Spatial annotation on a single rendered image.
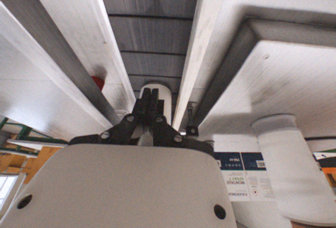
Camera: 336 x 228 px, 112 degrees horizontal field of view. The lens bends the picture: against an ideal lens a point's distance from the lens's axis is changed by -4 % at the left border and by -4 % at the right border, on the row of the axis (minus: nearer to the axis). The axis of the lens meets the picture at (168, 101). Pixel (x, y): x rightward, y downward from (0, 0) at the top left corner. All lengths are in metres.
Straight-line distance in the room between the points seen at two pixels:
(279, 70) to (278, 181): 0.21
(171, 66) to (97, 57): 0.14
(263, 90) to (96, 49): 0.28
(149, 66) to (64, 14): 0.13
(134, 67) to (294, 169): 0.32
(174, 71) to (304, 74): 0.18
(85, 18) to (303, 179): 0.42
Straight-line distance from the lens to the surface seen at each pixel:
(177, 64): 0.16
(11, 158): 4.43
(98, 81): 0.29
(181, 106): 0.18
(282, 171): 0.34
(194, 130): 0.31
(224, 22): 0.20
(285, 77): 0.24
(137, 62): 0.17
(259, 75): 0.21
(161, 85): 0.18
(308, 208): 0.34
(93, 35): 0.23
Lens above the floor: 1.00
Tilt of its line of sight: 32 degrees down
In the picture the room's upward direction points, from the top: 178 degrees counter-clockwise
